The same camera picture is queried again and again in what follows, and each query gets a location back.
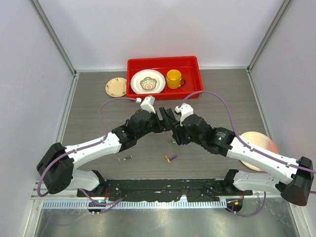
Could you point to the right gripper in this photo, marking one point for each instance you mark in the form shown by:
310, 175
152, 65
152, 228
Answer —
178, 135

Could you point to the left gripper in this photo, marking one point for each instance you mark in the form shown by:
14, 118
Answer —
163, 125

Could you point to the orange battery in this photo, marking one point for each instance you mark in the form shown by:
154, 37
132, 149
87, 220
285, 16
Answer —
167, 158

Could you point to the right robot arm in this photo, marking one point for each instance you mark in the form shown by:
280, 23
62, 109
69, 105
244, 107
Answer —
290, 178

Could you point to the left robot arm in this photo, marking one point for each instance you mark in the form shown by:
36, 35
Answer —
59, 168

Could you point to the yellow mug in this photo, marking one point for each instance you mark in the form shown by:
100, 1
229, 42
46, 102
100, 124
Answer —
174, 79

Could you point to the red plastic bin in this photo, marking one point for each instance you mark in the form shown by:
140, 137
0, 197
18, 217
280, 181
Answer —
187, 65

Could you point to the small patterned bowl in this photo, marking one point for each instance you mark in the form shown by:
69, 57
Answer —
148, 83

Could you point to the white plate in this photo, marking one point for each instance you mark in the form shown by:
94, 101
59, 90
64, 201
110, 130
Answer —
135, 81

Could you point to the beige floral saucer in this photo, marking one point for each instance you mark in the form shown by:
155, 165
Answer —
116, 87

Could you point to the pink plate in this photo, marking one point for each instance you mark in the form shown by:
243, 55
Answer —
260, 140

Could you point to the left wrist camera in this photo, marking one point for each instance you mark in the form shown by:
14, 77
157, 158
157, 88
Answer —
147, 103

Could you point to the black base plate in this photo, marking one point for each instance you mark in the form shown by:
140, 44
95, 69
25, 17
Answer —
167, 190

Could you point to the perforated cable duct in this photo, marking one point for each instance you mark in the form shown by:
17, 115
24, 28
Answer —
124, 205

